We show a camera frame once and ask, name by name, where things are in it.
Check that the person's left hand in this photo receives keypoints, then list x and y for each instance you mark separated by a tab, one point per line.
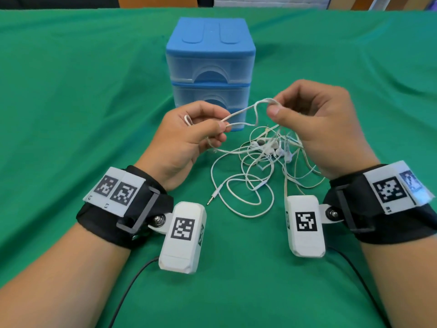
174	143

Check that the person's right hand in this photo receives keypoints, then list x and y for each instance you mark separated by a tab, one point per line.
327	133

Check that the blue plastic mini drawer unit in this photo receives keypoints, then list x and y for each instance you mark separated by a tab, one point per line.
210	34

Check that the person's right forearm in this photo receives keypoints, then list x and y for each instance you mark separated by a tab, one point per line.
406	283

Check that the person's left forearm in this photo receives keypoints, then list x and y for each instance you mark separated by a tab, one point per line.
61	280

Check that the white left marker tag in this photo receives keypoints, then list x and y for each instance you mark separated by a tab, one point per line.
114	192

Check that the white marker tag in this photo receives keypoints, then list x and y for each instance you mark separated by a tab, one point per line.
389	189
114	192

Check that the white right marker tag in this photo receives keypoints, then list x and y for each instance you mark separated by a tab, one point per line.
389	189

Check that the green tablecloth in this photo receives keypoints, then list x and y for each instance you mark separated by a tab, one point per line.
68	99

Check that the tan wooden board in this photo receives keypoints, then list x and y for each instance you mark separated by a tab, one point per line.
341	2
413	2

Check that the wide orange wooden panel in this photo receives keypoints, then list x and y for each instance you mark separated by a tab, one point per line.
157	1

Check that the black sofa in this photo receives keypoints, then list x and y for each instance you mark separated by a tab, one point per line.
58	2

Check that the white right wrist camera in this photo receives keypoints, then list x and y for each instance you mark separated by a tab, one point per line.
305	244

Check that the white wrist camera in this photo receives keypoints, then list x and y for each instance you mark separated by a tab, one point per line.
305	244
177	259

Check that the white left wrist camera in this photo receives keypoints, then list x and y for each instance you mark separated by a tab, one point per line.
177	259

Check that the white metal frame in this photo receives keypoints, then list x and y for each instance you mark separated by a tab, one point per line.
380	2

